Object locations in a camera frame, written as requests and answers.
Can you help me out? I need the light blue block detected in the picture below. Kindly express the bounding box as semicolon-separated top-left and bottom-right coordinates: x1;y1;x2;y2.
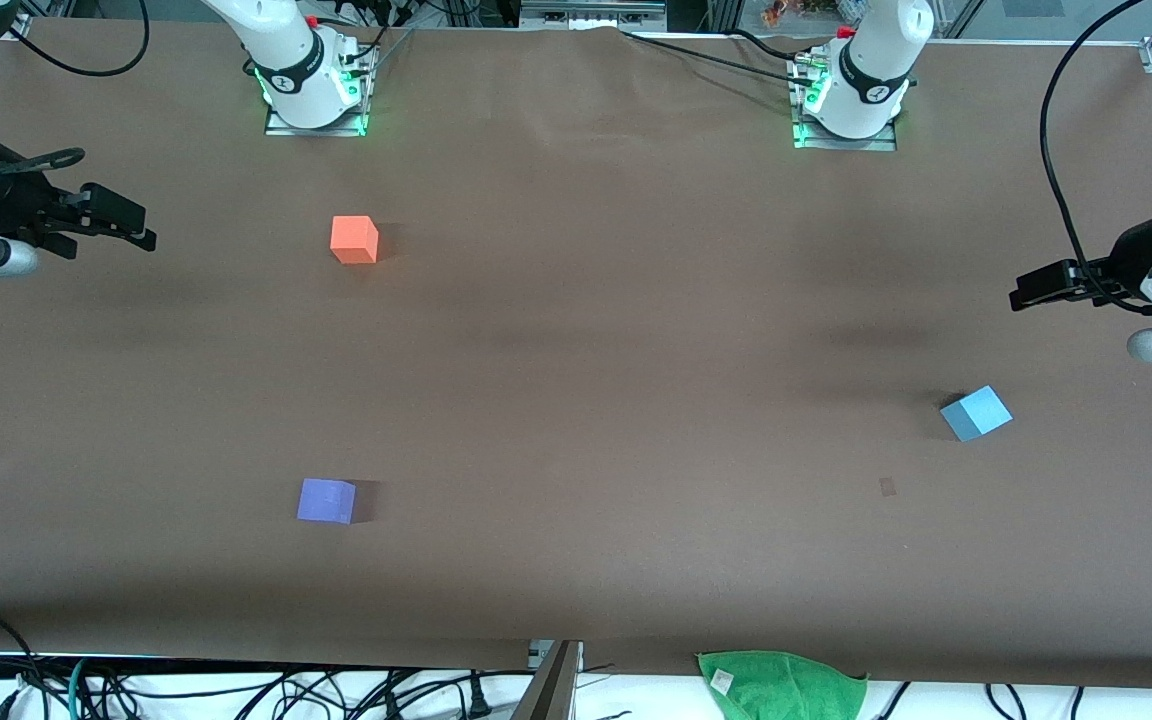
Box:
939;385;1015;443

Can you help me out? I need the orange block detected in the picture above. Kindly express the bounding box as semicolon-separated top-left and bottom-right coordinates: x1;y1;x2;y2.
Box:
330;215;380;266

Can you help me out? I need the purple block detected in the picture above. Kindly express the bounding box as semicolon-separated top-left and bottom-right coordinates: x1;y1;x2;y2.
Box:
296;478;357;525

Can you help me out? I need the brown table cover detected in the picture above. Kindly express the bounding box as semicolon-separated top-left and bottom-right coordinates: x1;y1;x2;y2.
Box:
0;15;1152;691

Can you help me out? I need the green cloth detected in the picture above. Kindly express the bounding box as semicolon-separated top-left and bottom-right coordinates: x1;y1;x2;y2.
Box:
696;650;869;720

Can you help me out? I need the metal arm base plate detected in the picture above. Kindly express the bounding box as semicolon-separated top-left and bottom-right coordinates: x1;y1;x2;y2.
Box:
264;45;371;138
791;55;899;153

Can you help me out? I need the grey metal frame part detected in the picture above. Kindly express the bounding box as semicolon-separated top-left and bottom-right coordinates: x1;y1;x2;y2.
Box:
519;0;668;32

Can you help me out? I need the aluminium profile post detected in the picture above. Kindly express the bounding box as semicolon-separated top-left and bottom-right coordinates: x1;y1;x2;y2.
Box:
511;640;583;720

